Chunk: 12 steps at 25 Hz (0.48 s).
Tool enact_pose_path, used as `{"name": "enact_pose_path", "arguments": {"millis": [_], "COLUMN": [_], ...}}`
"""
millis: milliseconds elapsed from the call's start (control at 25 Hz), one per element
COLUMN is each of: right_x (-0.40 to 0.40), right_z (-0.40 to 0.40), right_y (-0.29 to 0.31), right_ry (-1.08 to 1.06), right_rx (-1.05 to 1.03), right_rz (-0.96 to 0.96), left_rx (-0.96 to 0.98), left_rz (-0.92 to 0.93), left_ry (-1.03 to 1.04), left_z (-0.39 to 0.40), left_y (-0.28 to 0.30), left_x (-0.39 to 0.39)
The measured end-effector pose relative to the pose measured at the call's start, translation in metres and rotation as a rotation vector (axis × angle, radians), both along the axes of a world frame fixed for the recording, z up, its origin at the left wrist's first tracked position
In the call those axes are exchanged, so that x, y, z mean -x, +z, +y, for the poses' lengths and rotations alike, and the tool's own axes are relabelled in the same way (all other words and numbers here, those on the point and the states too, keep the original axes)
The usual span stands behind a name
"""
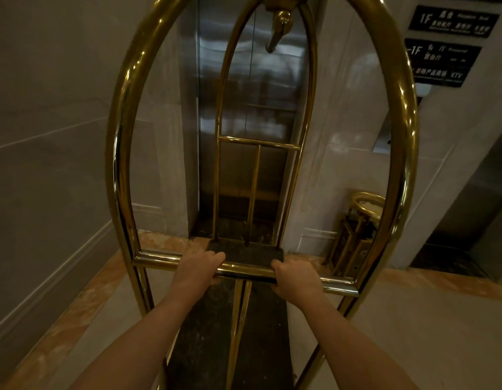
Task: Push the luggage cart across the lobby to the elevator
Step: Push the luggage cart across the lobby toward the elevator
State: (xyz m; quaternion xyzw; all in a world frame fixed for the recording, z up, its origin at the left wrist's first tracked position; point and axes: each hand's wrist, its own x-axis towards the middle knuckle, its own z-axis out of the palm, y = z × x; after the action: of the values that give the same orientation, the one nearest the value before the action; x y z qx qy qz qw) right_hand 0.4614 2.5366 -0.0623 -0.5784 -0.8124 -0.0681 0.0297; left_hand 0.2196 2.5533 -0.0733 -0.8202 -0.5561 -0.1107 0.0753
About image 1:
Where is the person's right hand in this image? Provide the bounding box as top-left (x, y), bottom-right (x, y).
top-left (270, 258), bottom-right (327, 310)

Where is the person's left hand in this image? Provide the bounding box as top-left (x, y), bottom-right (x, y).
top-left (169, 250), bottom-right (227, 300)

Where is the brass luggage cart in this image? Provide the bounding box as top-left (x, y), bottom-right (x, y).
top-left (104, 0), bottom-right (420, 390)

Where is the person's right forearm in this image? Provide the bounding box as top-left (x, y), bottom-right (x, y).
top-left (301, 298), bottom-right (420, 390)

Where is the person's left forearm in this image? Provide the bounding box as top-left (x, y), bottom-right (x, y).
top-left (68, 290), bottom-right (197, 390)

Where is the silver elevator call panel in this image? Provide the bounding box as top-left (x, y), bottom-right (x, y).
top-left (372, 111), bottom-right (392, 155)

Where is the gold ashtray bin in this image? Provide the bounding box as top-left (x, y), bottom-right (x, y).
top-left (326, 191), bottom-right (386, 279)

